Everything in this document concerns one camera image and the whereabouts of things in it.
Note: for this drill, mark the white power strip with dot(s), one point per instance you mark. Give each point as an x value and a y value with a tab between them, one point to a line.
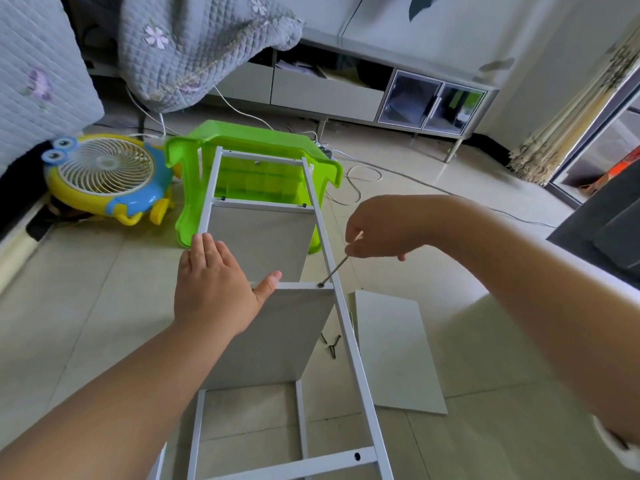
324	148

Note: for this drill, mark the person's left forearm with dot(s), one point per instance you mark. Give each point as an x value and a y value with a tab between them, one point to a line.
115	399

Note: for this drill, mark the white low media cabinet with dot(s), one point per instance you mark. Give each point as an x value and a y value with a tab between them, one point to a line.
330	94

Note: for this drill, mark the green plastic stool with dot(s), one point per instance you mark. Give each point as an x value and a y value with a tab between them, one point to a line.
250	139

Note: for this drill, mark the white metal rack frame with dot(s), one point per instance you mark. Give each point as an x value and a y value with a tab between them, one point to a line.
350	344

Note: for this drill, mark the small grey shelf panel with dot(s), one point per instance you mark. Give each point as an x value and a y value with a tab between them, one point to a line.
260	239

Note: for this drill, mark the large grey shelf panel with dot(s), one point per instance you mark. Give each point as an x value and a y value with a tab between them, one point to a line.
280	339

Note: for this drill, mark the grey quilted floral blanket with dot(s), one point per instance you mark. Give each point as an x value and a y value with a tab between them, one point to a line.
195	39

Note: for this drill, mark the loose grey shelf panel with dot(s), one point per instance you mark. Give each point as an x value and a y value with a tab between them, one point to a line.
400	354

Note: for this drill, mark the grey quilted sofa cover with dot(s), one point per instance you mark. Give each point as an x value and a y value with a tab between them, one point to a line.
40	69

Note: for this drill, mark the beige patterned curtain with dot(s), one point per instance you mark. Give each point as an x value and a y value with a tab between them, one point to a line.
575	114

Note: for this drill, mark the person's right hand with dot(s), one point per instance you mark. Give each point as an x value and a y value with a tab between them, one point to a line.
395	224

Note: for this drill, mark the person's left hand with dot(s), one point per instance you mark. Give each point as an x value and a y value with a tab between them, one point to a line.
215	294

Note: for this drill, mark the person's right forearm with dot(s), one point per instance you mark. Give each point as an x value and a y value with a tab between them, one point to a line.
540	294

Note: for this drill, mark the person's left thumb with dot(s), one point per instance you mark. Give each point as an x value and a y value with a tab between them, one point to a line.
267	287

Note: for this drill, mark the yellow blue cartoon fan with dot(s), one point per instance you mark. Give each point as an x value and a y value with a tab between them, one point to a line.
107	172

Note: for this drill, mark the sliding glass door frame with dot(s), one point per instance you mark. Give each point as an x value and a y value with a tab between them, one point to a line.
595	139

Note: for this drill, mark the dark grey cushion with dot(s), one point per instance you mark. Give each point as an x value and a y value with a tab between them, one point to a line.
605	229

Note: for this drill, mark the person's left middle finger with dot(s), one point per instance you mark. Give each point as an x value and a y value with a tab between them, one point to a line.
211	254

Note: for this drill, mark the orange object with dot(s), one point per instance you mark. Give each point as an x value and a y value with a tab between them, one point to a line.
620	169

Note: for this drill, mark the white sleeve cuff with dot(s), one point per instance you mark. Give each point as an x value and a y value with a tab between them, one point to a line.
617	447

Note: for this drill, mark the silver hex key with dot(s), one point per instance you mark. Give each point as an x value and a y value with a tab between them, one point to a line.
336	269

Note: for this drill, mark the person's right fingers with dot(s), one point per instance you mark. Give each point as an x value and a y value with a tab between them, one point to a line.
357	244

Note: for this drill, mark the person's left little finger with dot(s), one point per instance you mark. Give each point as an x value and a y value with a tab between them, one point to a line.
184	267

